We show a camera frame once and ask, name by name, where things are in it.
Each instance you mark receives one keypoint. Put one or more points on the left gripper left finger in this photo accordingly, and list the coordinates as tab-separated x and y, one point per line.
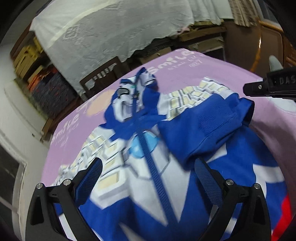
43	222

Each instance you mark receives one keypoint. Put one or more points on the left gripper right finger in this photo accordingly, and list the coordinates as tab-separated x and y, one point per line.
253	222

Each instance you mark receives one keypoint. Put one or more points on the blue white red hooded jacket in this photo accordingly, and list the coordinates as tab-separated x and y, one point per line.
148	146

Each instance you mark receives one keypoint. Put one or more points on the grey cushion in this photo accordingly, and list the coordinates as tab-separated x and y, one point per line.
274	64

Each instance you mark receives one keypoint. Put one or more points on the pink smile blanket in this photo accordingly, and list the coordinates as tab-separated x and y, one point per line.
273	120

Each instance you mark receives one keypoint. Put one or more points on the curved wooden armchair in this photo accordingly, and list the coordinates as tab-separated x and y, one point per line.
272	42

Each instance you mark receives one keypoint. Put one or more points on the checked curtain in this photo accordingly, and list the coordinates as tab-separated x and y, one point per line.
244	12

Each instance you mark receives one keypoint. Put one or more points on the dark wooden chair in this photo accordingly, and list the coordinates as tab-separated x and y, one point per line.
103	76

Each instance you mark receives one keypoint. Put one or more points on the yellow cardboard boxes stack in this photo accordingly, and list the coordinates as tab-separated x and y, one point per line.
28	59

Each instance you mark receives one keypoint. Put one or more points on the white lace cover cloth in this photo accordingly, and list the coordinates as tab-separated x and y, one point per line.
80	36

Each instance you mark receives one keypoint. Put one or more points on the wooden bed frame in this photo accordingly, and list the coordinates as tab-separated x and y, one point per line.
208	40

